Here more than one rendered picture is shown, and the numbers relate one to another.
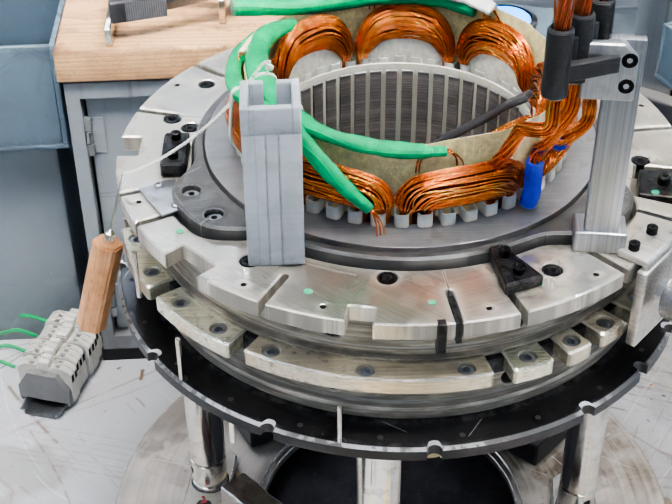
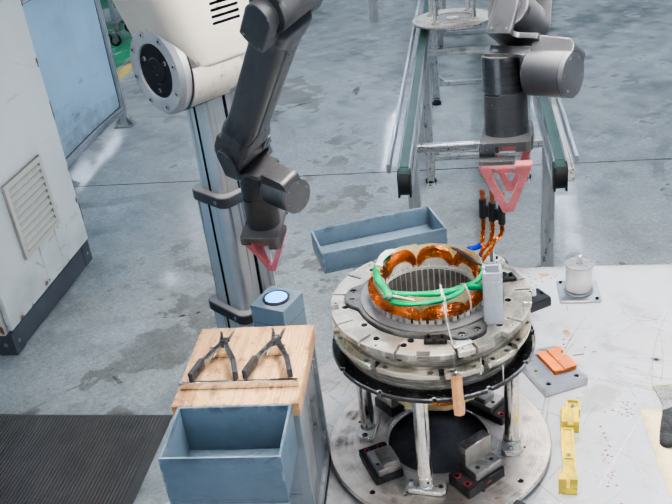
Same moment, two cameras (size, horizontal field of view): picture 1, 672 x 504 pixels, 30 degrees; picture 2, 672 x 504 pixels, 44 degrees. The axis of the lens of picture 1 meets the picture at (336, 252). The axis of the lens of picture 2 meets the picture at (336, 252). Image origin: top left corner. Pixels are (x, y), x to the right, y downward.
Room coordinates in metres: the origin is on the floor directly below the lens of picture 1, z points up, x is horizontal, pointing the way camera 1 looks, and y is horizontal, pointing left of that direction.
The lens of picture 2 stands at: (0.51, 1.10, 1.81)
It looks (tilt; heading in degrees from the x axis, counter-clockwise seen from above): 29 degrees down; 282
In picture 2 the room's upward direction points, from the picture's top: 7 degrees counter-clockwise
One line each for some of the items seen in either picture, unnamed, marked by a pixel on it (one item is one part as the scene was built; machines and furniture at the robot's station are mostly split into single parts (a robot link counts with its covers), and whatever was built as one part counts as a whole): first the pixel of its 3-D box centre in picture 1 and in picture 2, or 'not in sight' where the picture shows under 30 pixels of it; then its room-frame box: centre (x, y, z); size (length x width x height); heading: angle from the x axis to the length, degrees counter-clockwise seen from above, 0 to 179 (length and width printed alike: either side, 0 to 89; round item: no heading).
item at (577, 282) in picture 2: not in sight; (578, 276); (0.32, -0.54, 0.82); 0.06 x 0.06 x 0.06
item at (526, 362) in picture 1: (525, 360); not in sight; (0.47, -0.09, 1.06); 0.02 x 0.02 x 0.01; 22
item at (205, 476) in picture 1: (200, 378); (422, 440); (0.62, 0.09, 0.91); 0.02 x 0.02 x 0.21
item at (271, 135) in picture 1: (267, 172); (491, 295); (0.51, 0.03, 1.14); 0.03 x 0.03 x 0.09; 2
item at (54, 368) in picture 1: (62, 356); not in sight; (0.77, 0.22, 0.80); 0.10 x 0.05 x 0.04; 165
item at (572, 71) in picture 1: (580, 46); (492, 211); (0.51, -0.11, 1.21); 0.04 x 0.04 x 0.03; 2
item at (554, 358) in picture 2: not in sight; (556, 360); (0.39, -0.26, 0.80); 0.07 x 0.05 x 0.01; 116
